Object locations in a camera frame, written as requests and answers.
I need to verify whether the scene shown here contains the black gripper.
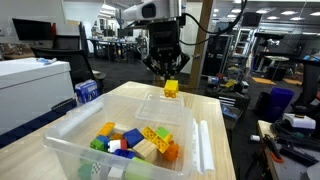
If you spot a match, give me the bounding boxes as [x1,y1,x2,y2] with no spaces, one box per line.
[143,21,191,82]

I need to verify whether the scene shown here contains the yellow toy brick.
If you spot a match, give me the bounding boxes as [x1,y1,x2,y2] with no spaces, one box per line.
[163,79,180,99]

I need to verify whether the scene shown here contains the green toy block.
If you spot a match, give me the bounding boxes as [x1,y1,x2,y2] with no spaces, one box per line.
[155,126,174,144]
[78,159,96,180]

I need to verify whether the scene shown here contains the yellow studded block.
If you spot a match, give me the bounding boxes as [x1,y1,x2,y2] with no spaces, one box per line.
[141,125,158,141]
[152,135,170,154]

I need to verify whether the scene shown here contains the blue toy block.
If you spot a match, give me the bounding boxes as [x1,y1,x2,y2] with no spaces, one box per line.
[122,128,145,148]

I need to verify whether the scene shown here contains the orange toy block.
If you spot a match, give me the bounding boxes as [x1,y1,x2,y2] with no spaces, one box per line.
[163,141,180,163]

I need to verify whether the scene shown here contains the brown-orange block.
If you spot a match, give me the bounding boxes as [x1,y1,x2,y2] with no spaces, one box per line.
[109,132,124,141]

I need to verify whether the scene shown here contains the plain wooden block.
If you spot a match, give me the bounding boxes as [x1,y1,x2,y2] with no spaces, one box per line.
[132,138,158,164]

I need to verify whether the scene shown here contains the orange-yellow toy block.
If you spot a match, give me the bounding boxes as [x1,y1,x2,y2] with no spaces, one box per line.
[96,121,116,137]

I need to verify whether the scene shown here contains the white and red block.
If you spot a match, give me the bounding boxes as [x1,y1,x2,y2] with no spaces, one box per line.
[108,138,129,154]

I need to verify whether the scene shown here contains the small blue block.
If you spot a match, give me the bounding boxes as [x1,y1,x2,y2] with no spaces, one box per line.
[96,134,111,148]

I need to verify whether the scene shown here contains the blue studded flat block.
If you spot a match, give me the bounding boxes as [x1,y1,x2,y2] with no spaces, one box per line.
[113,148,137,160]

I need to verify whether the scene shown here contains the small green block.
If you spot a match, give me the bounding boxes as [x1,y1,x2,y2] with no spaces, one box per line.
[89,138,106,152]

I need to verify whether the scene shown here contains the light green block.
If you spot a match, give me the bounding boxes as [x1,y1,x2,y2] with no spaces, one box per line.
[124,156,153,180]

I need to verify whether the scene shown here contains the white toy block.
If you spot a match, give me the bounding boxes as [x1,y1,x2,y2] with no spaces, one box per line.
[107,166,125,180]

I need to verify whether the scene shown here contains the clear plastic storage box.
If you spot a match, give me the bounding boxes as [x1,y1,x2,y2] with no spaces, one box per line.
[42,93,216,180]

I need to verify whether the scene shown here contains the white checkered block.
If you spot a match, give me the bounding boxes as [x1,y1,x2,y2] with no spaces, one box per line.
[91,162,102,176]

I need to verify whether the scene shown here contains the wooden pillar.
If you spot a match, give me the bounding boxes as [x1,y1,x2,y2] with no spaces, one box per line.
[188,0,215,89]

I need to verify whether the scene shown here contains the black cluttered cart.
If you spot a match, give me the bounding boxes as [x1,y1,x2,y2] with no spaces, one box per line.
[204,74,251,101]

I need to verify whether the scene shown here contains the blue and white packet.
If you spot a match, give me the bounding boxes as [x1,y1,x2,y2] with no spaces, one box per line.
[74,79,100,104]

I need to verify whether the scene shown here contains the black office chair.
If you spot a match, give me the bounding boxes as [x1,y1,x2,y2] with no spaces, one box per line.
[31,34,107,94]

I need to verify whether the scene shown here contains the black bag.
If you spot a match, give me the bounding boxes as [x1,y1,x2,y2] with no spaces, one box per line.
[253,91,272,118]

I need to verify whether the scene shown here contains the blue plastic bin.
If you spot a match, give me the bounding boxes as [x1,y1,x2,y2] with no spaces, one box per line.
[268,87,295,122]

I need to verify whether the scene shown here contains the blue and white item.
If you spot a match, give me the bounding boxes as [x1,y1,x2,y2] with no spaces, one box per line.
[35,57,58,65]

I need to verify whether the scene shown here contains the wooden side table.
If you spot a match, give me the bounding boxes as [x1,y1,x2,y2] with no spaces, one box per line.
[256,119,320,180]

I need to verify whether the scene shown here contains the white electronic device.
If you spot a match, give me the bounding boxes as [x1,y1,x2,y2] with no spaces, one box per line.
[282,113,317,130]

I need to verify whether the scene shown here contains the white cabinet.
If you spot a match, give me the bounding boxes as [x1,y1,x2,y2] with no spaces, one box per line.
[0,57,77,148]

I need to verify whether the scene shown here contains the black monitor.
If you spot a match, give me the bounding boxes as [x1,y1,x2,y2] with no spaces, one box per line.
[12,18,54,42]

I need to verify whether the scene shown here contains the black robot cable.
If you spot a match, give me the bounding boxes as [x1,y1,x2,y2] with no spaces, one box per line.
[179,0,248,47]

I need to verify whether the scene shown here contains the orange handled tool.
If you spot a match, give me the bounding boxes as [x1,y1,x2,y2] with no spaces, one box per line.
[263,134,285,164]

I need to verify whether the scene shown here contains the black cable bundle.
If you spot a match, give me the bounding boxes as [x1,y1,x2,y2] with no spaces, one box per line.
[270,119,320,151]

